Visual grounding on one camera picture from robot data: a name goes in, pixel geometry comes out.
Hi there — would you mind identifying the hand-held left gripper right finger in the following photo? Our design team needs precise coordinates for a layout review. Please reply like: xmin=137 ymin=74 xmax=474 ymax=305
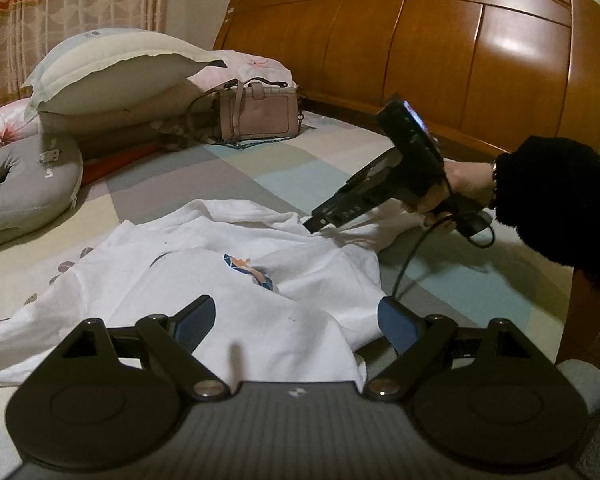
xmin=363 ymin=296 xmax=537 ymax=402

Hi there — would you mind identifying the orange cloth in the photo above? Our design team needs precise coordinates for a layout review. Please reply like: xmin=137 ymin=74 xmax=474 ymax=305
xmin=82 ymin=140 xmax=162 ymax=186

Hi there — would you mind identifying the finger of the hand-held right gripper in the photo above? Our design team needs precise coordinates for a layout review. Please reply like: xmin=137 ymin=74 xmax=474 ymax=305
xmin=302 ymin=185 xmax=381 ymax=235

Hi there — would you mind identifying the pink floral pillow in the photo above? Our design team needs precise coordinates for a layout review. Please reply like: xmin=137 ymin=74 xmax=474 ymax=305
xmin=190 ymin=50 xmax=297 ymax=96

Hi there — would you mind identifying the pink handbag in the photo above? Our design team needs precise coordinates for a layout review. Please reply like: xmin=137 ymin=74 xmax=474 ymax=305
xmin=185 ymin=79 xmax=312 ymax=152

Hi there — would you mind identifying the wooden headboard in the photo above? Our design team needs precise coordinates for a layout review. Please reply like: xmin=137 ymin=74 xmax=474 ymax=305
xmin=212 ymin=0 xmax=600 ymax=161

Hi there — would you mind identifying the beige pillow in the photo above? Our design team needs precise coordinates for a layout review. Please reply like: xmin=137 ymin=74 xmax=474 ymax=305
xmin=37 ymin=87 xmax=216 ymax=136

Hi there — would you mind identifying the large cream pillow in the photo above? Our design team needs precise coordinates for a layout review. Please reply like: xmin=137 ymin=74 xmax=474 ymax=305
xmin=22 ymin=30 xmax=226 ymax=116

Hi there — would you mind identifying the patterned curtain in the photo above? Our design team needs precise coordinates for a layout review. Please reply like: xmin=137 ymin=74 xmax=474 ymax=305
xmin=0 ymin=0 xmax=172 ymax=117

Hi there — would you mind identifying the grey round cushion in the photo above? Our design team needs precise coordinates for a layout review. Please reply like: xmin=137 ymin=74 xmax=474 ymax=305
xmin=0 ymin=132 xmax=83 ymax=253

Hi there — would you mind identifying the person's right forearm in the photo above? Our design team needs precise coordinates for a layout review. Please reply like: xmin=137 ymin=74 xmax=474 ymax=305
xmin=492 ymin=135 xmax=600 ymax=287

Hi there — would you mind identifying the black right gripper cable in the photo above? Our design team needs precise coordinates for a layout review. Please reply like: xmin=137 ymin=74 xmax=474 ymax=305
xmin=392 ymin=209 xmax=496 ymax=303

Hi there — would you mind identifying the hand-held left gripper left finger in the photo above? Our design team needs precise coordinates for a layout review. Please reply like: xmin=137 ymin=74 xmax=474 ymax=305
xmin=55 ymin=295 xmax=231 ymax=402

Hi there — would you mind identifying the person's right hand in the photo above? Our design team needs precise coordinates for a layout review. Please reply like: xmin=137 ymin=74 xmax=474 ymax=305
xmin=420 ymin=160 xmax=497 ymax=234

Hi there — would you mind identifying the white printed sweatshirt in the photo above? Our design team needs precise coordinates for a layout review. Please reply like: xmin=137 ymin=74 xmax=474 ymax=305
xmin=0 ymin=199 xmax=396 ymax=386

